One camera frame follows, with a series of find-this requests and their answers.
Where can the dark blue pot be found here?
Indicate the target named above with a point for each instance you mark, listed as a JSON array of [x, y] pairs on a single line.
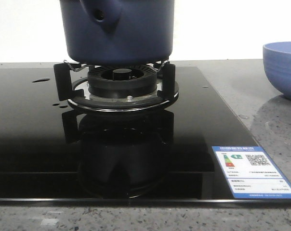
[[116, 32]]

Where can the light blue bowl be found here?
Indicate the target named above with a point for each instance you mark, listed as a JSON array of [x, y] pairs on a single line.
[[277, 66]]

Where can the right burner with pot support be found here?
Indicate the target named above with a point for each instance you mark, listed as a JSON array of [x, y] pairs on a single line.
[[116, 89]]

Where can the black glass gas stove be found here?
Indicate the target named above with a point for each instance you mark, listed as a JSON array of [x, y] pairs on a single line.
[[51, 154]]

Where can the blue energy label sticker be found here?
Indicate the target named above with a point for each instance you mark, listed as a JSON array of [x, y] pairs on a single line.
[[251, 174]]

